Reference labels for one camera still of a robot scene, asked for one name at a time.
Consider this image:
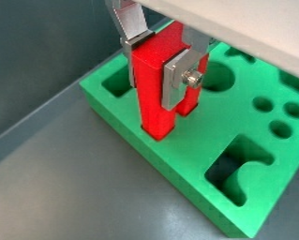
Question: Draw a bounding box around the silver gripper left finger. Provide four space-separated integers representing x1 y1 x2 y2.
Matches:
106 0 154 86

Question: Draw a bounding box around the red double-square peg object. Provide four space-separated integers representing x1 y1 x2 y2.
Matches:
131 22 202 141

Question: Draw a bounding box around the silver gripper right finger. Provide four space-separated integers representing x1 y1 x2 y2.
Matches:
162 25 211 111

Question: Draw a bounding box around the green foam shape-sorter block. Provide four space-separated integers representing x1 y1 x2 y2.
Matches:
80 44 299 237

